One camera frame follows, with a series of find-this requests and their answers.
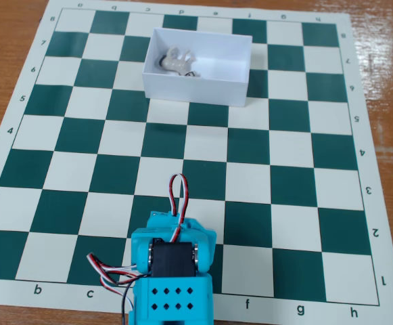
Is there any cyan gripper body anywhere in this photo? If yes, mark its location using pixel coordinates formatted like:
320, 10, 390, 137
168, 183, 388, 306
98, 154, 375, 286
146, 210, 217, 245

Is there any small grey toy horse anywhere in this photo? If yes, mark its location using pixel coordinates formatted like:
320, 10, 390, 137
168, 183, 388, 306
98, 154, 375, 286
155, 47, 201, 78

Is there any white rectangular open box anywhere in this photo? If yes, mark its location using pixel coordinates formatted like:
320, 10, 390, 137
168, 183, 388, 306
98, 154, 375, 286
141, 28, 254, 108

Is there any green and cream chessboard mat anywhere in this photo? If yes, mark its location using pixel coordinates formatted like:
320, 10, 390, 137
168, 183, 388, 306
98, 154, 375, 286
0, 0, 393, 325

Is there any red white black looped cable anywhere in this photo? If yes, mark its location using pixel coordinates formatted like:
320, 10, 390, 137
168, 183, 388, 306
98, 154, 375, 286
167, 173, 189, 243

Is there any red white black cable bundle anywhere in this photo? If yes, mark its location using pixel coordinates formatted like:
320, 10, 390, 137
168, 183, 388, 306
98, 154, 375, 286
87, 251, 142, 325

